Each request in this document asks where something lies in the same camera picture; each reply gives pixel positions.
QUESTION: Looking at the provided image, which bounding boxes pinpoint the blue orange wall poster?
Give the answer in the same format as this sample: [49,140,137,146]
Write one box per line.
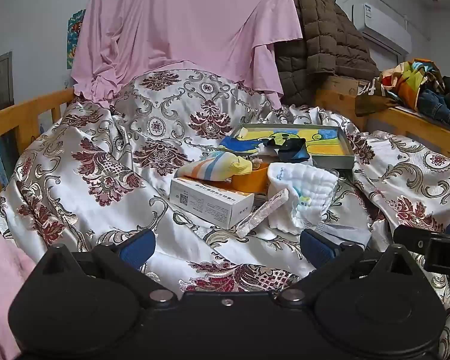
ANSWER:
[66,9,87,70]

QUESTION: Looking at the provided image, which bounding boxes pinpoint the white gauze cloth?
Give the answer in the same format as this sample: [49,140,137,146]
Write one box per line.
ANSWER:
[267,162,340,235]

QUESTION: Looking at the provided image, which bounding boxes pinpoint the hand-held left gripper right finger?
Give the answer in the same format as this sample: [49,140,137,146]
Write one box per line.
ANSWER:
[275,229,421,307]

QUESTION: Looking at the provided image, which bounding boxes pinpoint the white air conditioner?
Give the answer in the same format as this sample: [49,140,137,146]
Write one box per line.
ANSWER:
[352,3,413,55]

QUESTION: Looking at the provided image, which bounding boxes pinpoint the colorful patchwork cloth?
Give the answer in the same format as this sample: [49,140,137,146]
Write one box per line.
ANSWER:
[375,59,447,111]

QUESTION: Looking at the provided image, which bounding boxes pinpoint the brown puffer jacket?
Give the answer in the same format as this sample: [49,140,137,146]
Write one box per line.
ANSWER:
[274,0,381,106]

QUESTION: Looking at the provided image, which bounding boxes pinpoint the wooden bed frame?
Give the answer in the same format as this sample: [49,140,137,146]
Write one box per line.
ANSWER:
[0,75,450,203]

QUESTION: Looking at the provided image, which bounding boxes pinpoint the white orange medicine box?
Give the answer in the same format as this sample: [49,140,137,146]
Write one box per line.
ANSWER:
[169,177,255,229]

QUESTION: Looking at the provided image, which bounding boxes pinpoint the striped pastel sock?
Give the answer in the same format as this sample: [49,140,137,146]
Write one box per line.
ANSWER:
[176,151,254,181]

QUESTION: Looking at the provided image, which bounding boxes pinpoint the blue denim jeans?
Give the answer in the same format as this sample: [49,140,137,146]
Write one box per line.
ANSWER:
[416,88,450,128]

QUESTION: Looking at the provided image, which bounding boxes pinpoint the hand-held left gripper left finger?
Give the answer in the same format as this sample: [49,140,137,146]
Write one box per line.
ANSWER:
[34,229,179,308]

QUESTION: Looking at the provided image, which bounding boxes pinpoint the person's pink fleece clothing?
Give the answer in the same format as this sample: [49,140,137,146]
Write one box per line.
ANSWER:
[0,230,36,360]

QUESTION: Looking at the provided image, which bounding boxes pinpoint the grey metal tray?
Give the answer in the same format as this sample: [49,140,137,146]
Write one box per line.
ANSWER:
[230,123,356,169]

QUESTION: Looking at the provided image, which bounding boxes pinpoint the black patterned sock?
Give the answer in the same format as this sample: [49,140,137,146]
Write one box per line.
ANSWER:
[264,137,308,162]

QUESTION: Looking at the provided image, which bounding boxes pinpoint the brown printed cloth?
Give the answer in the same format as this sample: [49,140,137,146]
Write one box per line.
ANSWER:
[355,77,398,117]

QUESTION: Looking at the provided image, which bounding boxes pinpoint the orange plastic cup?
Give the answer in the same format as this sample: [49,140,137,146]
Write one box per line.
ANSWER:
[230,165,271,194]

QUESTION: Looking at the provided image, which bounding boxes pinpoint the yellow blue cartoon towel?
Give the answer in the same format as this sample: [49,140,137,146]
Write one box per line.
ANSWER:
[219,127,351,158]

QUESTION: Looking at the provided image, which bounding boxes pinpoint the pink bed sheet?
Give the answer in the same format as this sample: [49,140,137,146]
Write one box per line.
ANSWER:
[70,0,304,109]

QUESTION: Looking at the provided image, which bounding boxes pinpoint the floral satin blanket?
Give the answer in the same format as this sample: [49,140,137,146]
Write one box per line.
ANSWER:
[0,69,450,360]

